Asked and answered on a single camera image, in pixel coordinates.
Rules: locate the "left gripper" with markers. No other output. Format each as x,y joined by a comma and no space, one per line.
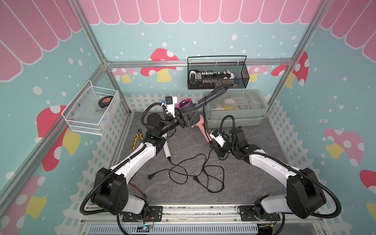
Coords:
183,121

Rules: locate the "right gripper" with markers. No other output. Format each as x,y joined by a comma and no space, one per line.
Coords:
218,148

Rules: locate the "black magenta hair dryer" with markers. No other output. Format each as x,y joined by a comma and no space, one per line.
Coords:
188,105

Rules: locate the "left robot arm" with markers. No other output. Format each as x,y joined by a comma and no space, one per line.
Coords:
110,191

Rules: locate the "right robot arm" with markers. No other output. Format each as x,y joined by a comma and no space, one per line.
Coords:
305,196

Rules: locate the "green clear-lid storage box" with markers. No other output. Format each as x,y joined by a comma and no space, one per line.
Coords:
248,107

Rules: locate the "black red tape measure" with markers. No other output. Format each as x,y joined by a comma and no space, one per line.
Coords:
105,101

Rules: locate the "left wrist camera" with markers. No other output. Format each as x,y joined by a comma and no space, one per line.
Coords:
170,103

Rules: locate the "yellow handled pliers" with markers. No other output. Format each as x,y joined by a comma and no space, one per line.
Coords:
139,136

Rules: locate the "black wire mesh basket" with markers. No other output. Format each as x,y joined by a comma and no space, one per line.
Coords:
235,64

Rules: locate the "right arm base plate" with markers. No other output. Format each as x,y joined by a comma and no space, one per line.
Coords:
255,213

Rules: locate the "white wire mesh basket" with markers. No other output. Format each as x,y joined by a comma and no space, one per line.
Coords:
83,114

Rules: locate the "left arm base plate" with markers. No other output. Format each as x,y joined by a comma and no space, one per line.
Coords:
150,214

